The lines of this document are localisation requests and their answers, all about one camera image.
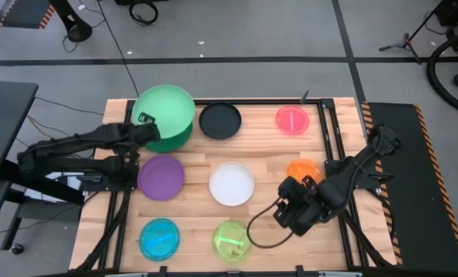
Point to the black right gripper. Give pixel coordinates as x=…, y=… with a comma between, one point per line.
x=307, y=209

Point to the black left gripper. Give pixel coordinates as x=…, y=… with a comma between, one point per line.
x=146, y=134

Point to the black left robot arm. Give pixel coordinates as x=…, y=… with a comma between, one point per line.
x=59, y=148

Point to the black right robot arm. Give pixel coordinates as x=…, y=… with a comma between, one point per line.
x=352, y=169

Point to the orange translucent plastic plate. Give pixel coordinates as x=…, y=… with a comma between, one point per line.
x=303, y=168

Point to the purple plastic plate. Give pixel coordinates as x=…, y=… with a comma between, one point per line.
x=161, y=177

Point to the white plastic plate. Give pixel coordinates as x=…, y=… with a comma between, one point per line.
x=231, y=184

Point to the black plastic plate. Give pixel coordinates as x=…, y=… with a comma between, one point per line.
x=220, y=121

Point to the yellow-green translucent plastic plate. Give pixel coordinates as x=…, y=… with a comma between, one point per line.
x=231, y=241

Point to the pink translucent plastic plate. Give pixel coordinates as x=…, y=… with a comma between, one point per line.
x=292, y=120

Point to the large black hazard-striped mat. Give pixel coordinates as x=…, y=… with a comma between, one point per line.
x=405, y=184

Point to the black stand base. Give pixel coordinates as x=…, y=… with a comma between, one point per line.
x=76, y=29

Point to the blue translucent plastic plate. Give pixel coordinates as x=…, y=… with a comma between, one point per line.
x=159, y=239

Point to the black desk top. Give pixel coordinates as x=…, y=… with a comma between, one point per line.
x=5, y=123

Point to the small black hazard-striped mat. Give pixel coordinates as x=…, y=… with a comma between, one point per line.
x=24, y=15

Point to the black caster wheel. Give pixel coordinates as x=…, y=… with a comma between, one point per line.
x=17, y=249

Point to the black tripod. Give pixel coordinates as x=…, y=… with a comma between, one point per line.
x=405, y=42

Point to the black aluminium table frame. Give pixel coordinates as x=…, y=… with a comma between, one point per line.
x=325, y=131

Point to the small black frame clamp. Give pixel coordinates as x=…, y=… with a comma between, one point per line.
x=305, y=97

